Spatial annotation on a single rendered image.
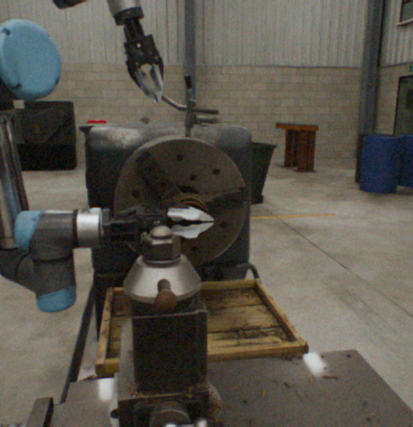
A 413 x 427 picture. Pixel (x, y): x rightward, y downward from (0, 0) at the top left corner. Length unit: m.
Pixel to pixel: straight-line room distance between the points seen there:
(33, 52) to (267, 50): 10.97
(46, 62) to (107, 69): 10.20
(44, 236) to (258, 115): 10.72
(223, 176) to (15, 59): 0.51
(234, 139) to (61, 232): 0.56
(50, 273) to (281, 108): 10.94
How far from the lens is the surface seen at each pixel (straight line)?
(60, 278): 0.82
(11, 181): 0.88
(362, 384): 0.58
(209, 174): 0.97
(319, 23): 12.15
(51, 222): 0.79
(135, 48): 1.06
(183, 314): 0.42
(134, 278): 0.42
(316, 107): 11.95
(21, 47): 0.71
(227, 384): 0.55
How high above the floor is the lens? 1.30
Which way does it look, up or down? 14 degrees down
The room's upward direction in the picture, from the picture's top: straight up
